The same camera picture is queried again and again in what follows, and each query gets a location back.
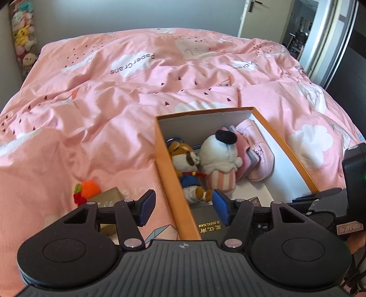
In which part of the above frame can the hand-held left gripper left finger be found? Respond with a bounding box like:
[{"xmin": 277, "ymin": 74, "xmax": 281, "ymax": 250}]
[{"xmin": 61, "ymin": 189, "xmax": 157, "ymax": 251}]

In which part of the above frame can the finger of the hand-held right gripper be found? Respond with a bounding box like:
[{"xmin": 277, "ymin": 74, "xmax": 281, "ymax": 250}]
[{"xmin": 286, "ymin": 188, "xmax": 344, "ymax": 212}]

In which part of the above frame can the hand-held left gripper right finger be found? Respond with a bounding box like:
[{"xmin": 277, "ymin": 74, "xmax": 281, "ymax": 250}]
[{"xmin": 212, "ymin": 188, "xmax": 308, "ymax": 248}]

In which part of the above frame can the black gift box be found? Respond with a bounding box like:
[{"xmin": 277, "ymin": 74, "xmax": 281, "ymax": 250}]
[{"xmin": 191, "ymin": 203, "xmax": 230, "ymax": 242}]

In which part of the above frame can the gold gift box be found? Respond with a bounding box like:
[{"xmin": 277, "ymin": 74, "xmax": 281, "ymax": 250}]
[{"xmin": 96, "ymin": 186, "xmax": 126, "ymax": 236}]

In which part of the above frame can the orange cardboard box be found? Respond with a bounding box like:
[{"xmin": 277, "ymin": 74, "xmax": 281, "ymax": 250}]
[{"xmin": 154, "ymin": 106, "xmax": 321, "ymax": 241}]

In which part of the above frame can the pink zip pouch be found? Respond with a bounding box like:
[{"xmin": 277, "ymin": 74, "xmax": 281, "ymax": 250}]
[{"xmin": 236, "ymin": 119, "xmax": 275, "ymax": 182}]

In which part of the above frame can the white plush with black hat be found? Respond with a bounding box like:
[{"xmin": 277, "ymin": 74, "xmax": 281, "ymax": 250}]
[{"xmin": 199, "ymin": 130, "xmax": 243, "ymax": 198}]

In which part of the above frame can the orange crochet toy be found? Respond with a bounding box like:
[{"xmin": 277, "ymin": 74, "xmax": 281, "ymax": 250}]
[{"xmin": 73, "ymin": 180, "xmax": 102, "ymax": 206}]

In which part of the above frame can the tiger plush keychain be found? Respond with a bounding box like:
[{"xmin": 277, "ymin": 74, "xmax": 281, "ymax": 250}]
[{"xmin": 167, "ymin": 138, "xmax": 214, "ymax": 204}]

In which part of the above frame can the pink card holder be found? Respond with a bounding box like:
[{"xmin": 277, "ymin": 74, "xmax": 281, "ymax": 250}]
[{"xmin": 227, "ymin": 126, "xmax": 259, "ymax": 179}]

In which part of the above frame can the pink printed blanket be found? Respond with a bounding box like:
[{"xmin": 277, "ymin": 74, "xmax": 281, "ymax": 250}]
[{"xmin": 0, "ymin": 27, "xmax": 366, "ymax": 286}]

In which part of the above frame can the black wardrobe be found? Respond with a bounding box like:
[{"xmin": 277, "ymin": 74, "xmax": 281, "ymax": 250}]
[{"xmin": 326, "ymin": 0, "xmax": 366, "ymax": 101}]

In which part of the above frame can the white door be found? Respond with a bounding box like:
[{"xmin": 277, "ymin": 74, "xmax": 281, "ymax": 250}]
[{"xmin": 237, "ymin": 0, "xmax": 295, "ymax": 44}]

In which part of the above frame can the clear tube of plush toys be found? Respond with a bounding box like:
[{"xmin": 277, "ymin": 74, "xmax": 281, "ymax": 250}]
[{"xmin": 9, "ymin": 0, "xmax": 39, "ymax": 79}]

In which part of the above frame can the white door frame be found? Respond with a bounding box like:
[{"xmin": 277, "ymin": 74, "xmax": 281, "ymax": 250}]
[{"xmin": 297, "ymin": 0, "xmax": 360, "ymax": 90}]

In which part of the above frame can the black door handle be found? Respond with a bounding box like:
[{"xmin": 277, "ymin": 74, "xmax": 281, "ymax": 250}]
[{"xmin": 247, "ymin": 0, "xmax": 264, "ymax": 13}]

